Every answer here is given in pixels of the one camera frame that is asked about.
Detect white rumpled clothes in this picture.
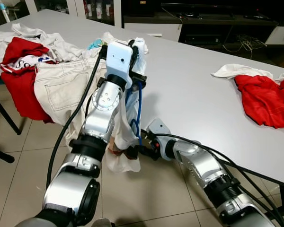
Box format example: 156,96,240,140
0,23,105,76

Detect red jersey white print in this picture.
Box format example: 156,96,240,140
0,37,53,123

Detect white crumpled garment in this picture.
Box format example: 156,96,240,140
212,64,284,88

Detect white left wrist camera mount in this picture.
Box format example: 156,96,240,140
106,42,134,88

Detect teal cloth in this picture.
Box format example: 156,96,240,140
88,40,103,50

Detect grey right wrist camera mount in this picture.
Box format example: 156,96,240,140
146,118,171,142

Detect blue plastic hanger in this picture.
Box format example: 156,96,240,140
125,80,143,145

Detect beige jeans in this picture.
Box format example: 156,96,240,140
35,57,109,142

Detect white spray bottle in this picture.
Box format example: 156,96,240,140
0,0,12,23

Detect white TV cabinet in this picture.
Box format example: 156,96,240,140
24,0,284,48

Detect white shirt tan sleeves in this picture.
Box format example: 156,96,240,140
104,45,150,173

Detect white t-shirt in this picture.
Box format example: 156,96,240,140
100,32,149,53

